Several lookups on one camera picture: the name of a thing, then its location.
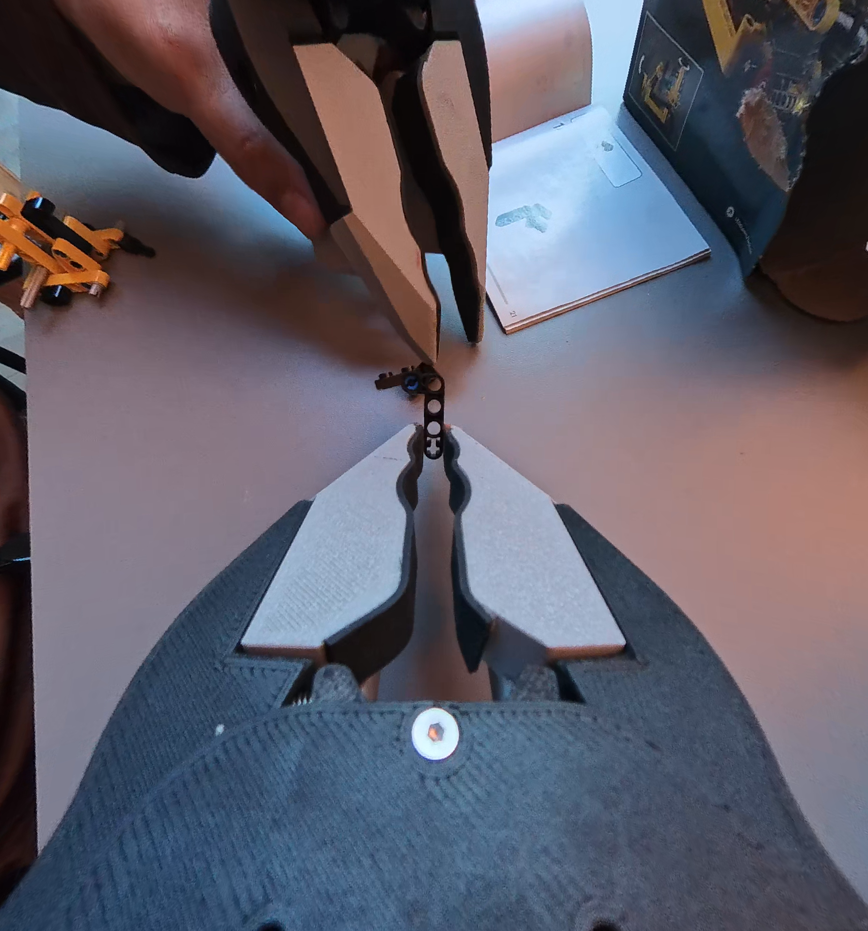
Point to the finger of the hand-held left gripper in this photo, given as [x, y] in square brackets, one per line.
[368, 189]
[456, 131]

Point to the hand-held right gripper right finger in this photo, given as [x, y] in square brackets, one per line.
[536, 567]

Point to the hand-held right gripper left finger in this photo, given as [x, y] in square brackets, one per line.
[332, 567]

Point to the black angled lego beam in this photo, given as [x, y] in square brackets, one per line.
[432, 411]

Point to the person's left forearm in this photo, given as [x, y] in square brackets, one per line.
[56, 51]

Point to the lego instruction booklet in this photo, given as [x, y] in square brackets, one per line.
[587, 225]

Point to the dark lego set box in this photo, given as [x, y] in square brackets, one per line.
[725, 109]

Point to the yellow lego assembly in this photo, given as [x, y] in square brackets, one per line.
[56, 251]

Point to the person's left hand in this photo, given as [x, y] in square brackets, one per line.
[208, 87]

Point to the brown paper bag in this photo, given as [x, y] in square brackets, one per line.
[834, 218]

